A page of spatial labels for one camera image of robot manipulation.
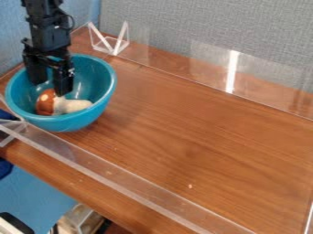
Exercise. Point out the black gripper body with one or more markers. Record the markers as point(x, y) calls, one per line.
point(46, 47)

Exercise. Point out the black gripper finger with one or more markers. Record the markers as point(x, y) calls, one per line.
point(64, 80)
point(37, 69)

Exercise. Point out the brown white plush mushroom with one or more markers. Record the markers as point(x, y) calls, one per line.
point(50, 104)

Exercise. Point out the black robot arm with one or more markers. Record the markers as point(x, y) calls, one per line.
point(45, 7)

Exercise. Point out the blue bowl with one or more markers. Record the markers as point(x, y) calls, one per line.
point(94, 85)

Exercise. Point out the blue cloth object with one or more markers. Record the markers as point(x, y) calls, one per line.
point(6, 165)

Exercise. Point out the clear acrylic front barrier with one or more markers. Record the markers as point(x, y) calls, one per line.
point(176, 207)

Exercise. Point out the black white object below table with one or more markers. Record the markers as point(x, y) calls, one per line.
point(13, 226)

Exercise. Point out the clear acrylic corner bracket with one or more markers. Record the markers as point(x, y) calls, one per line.
point(109, 44)

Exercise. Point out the clear acrylic left bracket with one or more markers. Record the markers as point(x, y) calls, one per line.
point(14, 128)

